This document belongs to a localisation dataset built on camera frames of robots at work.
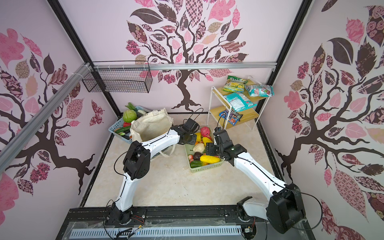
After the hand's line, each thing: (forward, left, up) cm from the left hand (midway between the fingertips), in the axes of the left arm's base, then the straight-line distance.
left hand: (191, 140), depth 96 cm
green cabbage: (+19, +43, +5) cm, 47 cm away
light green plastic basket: (-18, -4, 0) cm, 18 cm away
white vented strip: (-49, +32, -10) cm, 60 cm away
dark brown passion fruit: (-11, -4, -1) cm, 12 cm away
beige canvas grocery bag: (+8, +26, +5) cm, 28 cm away
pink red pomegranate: (+5, -9, +3) cm, 11 cm away
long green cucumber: (+9, +47, 0) cm, 48 cm away
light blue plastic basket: (+14, +53, -3) cm, 55 cm away
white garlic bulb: (-5, -5, -1) cm, 7 cm away
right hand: (-9, -12, +9) cm, 18 cm away
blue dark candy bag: (+11, -28, +11) cm, 32 cm away
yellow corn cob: (-14, -10, +2) cm, 18 cm away
